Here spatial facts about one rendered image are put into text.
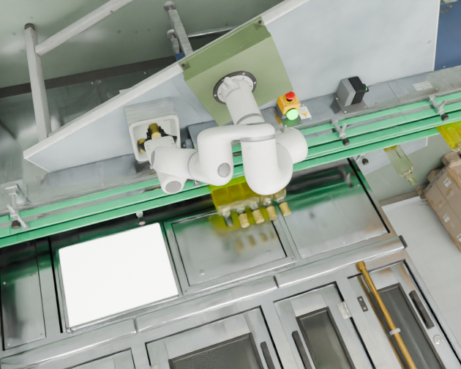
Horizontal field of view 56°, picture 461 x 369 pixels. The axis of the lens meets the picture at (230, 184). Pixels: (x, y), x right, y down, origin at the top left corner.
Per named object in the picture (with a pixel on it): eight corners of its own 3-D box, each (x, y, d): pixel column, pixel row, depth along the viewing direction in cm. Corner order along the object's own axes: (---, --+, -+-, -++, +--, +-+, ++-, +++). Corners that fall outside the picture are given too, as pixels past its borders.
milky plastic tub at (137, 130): (132, 145, 170) (137, 162, 166) (123, 107, 151) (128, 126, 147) (175, 135, 174) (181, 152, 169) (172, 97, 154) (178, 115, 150)
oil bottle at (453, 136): (429, 118, 204) (462, 167, 191) (434, 110, 199) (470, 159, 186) (439, 116, 205) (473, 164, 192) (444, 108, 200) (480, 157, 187)
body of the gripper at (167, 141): (151, 174, 145) (145, 154, 152) (181, 167, 147) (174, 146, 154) (148, 157, 139) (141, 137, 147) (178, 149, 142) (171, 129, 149)
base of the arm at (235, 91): (205, 86, 143) (218, 122, 135) (236, 64, 138) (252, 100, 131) (229, 105, 155) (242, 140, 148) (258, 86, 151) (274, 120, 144)
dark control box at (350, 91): (335, 92, 184) (343, 107, 180) (340, 78, 178) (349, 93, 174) (352, 88, 186) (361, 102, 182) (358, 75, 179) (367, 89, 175)
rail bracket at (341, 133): (327, 121, 178) (341, 147, 172) (331, 110, 172) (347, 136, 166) (336, 119, 179) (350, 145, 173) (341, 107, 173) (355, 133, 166)
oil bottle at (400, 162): (378, 143, 209) (406, 188, 196) (381, 136, 204) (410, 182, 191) (389, 140, 209) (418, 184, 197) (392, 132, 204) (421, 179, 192)
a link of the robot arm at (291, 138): (253, 146, 116) (309, 128, 117) (241, 139, 139) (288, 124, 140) (263, 180, 118) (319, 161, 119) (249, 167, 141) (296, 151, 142)
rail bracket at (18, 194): (15, 189, 165) (20, 242, 154) (-3, 165, 151) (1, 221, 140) (28, 187, 166) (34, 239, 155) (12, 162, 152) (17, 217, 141)
